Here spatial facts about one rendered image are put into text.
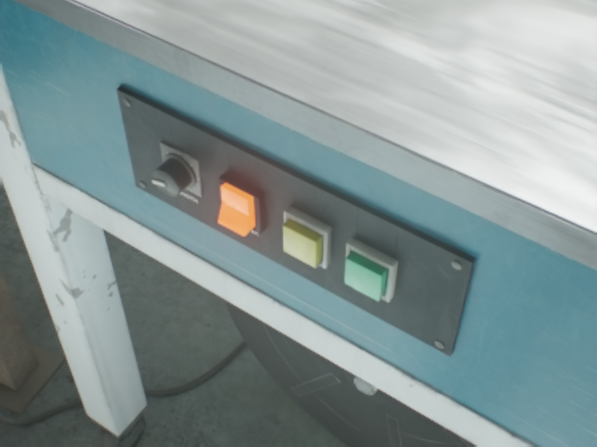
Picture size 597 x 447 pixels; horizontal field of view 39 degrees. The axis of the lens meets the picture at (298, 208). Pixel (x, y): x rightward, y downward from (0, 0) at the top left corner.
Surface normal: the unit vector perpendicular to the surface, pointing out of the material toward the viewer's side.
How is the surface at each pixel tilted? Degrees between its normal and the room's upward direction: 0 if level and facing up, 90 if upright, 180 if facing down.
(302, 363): 90
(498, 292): 90
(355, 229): 90
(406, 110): 0
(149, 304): 0
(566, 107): 0
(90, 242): 90
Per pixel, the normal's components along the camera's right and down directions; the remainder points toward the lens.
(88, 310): 0.82, 0.42
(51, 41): -0.57, 0.60
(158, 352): 0.00, -0.68
